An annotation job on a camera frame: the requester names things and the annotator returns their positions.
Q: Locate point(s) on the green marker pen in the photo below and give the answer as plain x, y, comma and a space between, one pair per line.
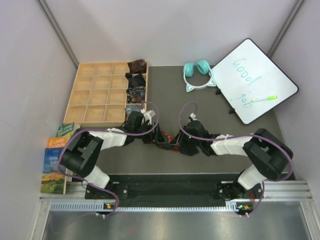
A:
268, 98

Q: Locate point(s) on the teal cat ear headphones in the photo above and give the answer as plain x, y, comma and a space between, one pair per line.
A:
202, 67

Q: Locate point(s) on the slotted cable duct rail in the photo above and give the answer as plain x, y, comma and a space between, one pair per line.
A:
105, 207

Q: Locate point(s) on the dark blue rolled tie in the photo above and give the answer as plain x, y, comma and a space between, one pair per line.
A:
135, 81

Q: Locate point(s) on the multicolour paisley rolled tie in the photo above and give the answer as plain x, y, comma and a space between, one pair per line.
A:
136, 95

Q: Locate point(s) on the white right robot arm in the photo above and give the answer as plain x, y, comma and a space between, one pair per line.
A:
269, 156

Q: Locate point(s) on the wooden compartment tray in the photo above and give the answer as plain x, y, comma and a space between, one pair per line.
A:
98, 97

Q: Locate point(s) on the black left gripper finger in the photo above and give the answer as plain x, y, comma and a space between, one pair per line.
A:
152, 137
161, 138

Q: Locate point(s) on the black orange floral tie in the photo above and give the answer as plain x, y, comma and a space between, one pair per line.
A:
169, 142

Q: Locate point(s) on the grey blue rolled tie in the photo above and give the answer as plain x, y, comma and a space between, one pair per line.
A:
134, 108

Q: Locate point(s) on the white dry erase board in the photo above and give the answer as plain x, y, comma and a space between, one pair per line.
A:
247, 73

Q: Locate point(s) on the orange paperback book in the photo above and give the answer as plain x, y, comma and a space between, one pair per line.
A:
57, 142

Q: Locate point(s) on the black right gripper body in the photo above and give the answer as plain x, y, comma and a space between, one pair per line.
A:
187, 143

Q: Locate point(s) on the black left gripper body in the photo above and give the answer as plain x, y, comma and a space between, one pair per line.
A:
142, 129

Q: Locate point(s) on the blue Animal Farm book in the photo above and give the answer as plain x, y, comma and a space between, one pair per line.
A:
52, 181

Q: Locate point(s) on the green paperback book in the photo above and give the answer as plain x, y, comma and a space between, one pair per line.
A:
67, 130

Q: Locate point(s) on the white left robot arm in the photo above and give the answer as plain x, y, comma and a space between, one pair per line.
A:
81, 153

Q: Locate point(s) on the dark red rolled tie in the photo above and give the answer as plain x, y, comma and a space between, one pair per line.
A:
137, 66

